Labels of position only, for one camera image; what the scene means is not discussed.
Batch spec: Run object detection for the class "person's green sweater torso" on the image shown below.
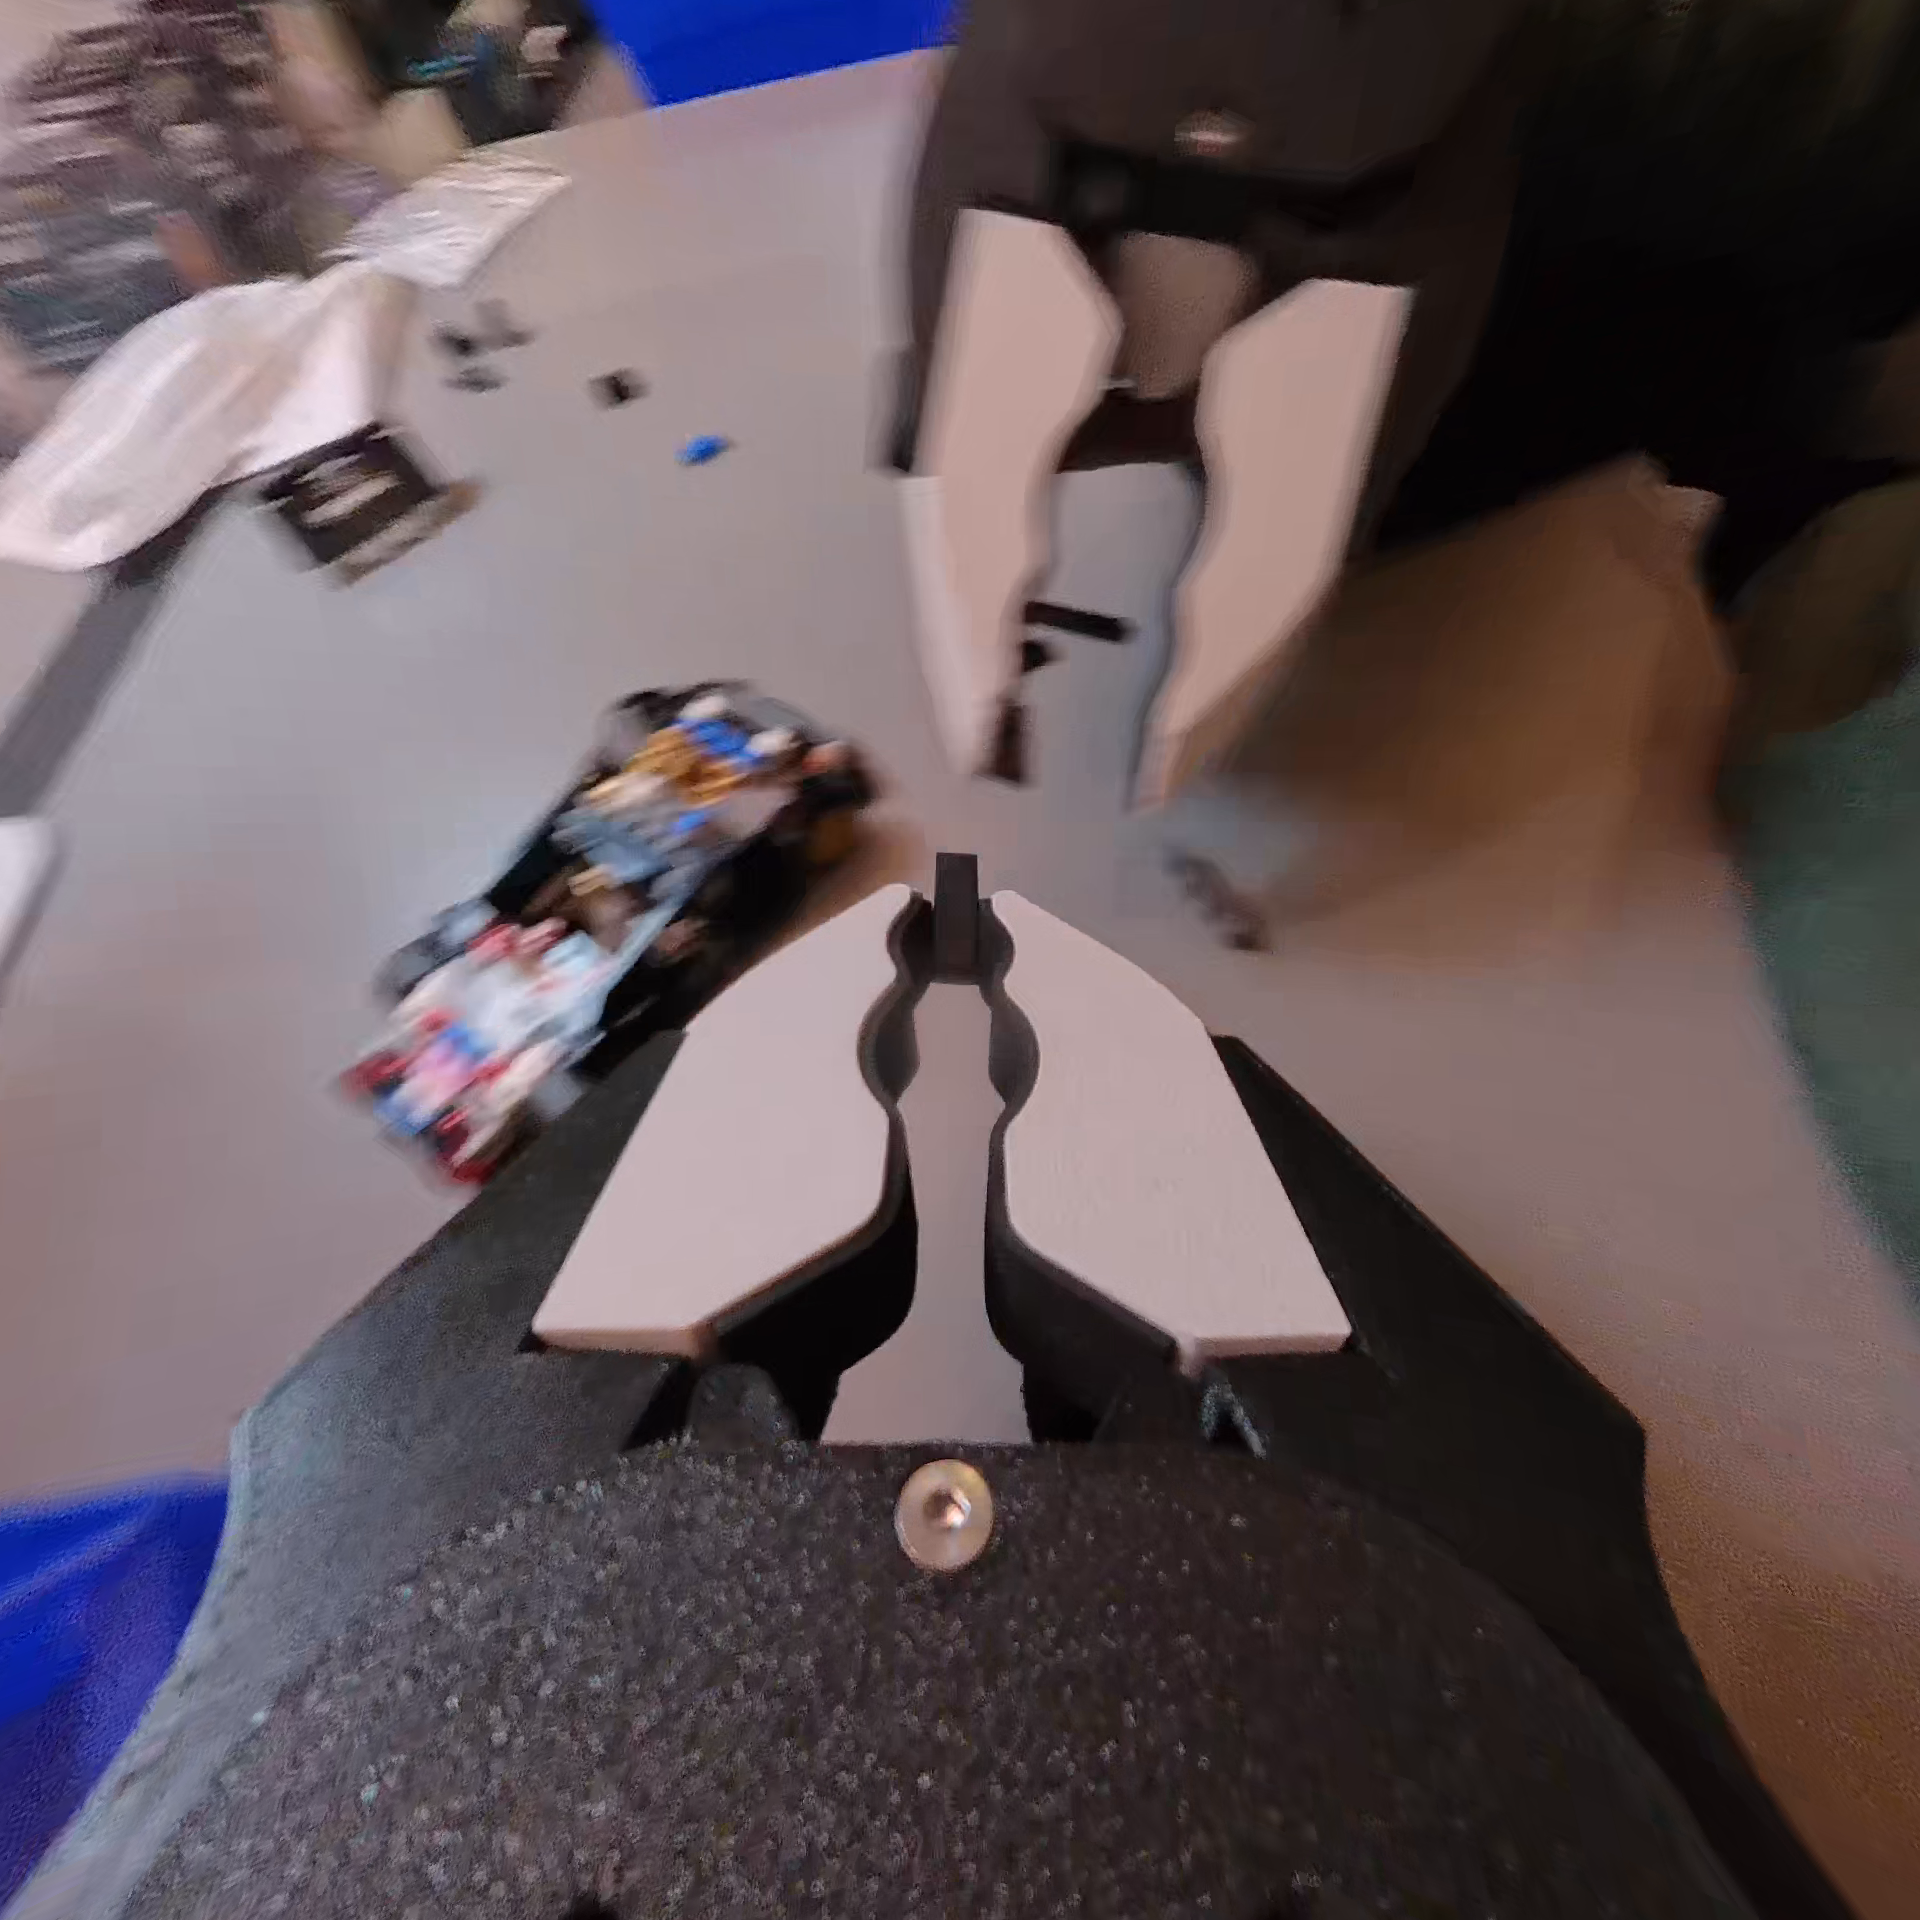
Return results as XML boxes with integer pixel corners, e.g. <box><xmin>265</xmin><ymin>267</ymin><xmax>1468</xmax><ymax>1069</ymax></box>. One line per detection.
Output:
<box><xmin>1709</xmin><ymin>479</ymin><xmax>1920</xmax><ymax>1280</ymax></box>

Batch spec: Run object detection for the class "black lego car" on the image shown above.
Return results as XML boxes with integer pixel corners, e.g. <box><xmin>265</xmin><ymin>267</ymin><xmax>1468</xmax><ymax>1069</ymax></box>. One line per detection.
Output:
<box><xmin>336</xmin><ymin>680</ymin><xmax>881</xmax><ymax>1190</ymax></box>

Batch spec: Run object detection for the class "black printed lego panel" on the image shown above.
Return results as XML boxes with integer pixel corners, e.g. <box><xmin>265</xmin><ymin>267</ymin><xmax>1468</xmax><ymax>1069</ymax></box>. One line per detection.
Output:
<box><xmin>255</xmin><ymin>423</ymin><xmax>461</xmax><ymax>583</ymax></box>

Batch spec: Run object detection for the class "lego set box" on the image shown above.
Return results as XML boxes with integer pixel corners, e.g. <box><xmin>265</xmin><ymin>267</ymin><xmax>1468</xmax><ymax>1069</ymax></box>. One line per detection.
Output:
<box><xmin>0</xmin><ymin>0</ymin><xmax>394</xmax><ymax>376</ymax></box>

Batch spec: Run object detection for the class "white printed paper sheet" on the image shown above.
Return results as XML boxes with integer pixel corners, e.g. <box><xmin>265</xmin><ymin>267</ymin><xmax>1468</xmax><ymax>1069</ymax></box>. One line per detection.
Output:
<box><xmin>358</xmin><ymin>151</ymin><xmax>576</xmax><ymax>291</ymax></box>

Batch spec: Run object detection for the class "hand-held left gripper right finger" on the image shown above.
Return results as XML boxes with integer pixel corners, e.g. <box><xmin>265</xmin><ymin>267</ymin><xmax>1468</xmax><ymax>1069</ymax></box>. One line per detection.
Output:
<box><xmin>982</xmin><ymin>889</ymin><xmax>1354</xmax><ymax>1430</ymax></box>

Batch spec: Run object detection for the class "blue plastic bin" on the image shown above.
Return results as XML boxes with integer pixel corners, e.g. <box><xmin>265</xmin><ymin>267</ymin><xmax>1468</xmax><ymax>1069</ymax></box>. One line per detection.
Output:
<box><xmin>0</xmin><ymin>1476</ymin><xmax>230</xmax><ymax>1806</ymax></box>
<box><xmin>585</xmin><ymin>0</ymin><xmax>965</xmax><ymax>110</ymax></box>

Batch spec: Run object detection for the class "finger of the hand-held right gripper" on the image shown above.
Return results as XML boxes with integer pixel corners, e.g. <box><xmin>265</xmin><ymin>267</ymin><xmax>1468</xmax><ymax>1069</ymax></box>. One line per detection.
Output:
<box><xmin>901</xmin><ymin>208</ymin><xmax>1127</xmax><ymax>781</ymax></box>
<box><xmin>1130</xmin><ymin>276</ymin><xmax>1420</xmax><ymax>816</ymax></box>

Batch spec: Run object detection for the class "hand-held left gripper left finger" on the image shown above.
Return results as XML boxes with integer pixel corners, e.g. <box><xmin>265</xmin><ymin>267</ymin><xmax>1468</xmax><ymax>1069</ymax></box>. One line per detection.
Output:
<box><xmin>533</xmin><ymin>884</ymin><xmax>920</xmax><ymax>1427</ymax></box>

